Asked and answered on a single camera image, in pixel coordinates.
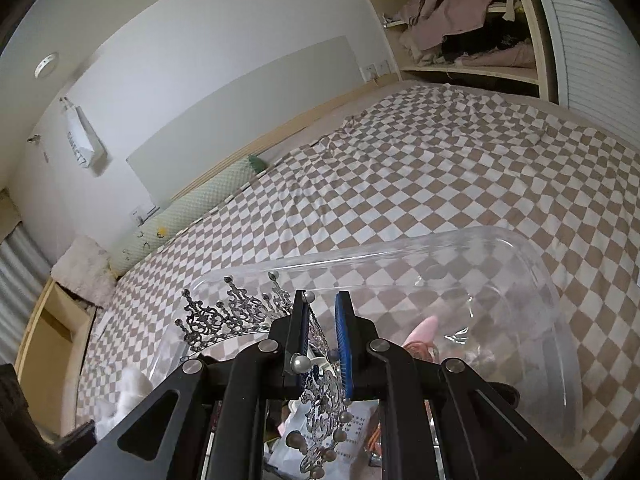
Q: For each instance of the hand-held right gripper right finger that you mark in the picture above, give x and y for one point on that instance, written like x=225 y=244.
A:
x=344 y=345

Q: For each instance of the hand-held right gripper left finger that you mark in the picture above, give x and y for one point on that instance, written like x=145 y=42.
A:
x=295 y=330

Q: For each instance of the silver beaded tiara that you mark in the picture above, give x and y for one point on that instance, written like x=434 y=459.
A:
x=235 y=310

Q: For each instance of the white printed packet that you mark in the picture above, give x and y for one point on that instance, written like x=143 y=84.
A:
x=362 y=422

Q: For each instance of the clear plastic storage box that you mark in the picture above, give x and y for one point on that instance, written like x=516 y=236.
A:
x=525 y=310

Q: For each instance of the pink soft item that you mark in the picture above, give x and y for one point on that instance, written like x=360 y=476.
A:
x=422 y=335

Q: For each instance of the green bolster pillow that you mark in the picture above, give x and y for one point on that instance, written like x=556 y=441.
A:
x=190 y=210

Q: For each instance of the checkered bed sheet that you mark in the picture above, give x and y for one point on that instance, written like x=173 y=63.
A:
x=400 y=185

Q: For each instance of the white headboard panel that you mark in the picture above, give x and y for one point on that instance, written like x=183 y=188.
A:
x=250 y=120

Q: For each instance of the white fluffy pillow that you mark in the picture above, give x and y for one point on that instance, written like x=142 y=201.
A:
x=85 y=270

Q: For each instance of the wooden bedside shelf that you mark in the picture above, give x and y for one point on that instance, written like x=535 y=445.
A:
x=50 y=350

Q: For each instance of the grey curtain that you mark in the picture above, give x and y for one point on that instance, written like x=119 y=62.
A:
x=20 y=280

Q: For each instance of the white hanging bag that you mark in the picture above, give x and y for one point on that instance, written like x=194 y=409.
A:
x=82 y=140

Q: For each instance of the beige curtain valance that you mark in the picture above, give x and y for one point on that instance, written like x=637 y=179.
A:
x=7 y=210

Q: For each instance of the wooden wardrobe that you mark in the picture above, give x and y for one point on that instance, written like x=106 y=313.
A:
x=380 y=15

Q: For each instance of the black clothes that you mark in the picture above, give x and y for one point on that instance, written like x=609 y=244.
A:
x=475 y=42

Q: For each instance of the pink folded cloth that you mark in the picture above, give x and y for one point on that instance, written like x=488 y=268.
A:
x=505 y=55

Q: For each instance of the pink crumpled clothes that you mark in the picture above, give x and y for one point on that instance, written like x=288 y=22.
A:
x=450 y=10

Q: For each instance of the round ceiling light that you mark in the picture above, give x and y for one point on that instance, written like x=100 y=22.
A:
x=46 y=65

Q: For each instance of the white slatted wardrobe door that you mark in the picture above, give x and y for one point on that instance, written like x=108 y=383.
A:
x=590 y=35

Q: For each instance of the white wall switch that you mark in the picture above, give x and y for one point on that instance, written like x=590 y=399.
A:
x=142 y=214

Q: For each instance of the white wall socket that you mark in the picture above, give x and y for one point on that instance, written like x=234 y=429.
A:
x=376 y=70

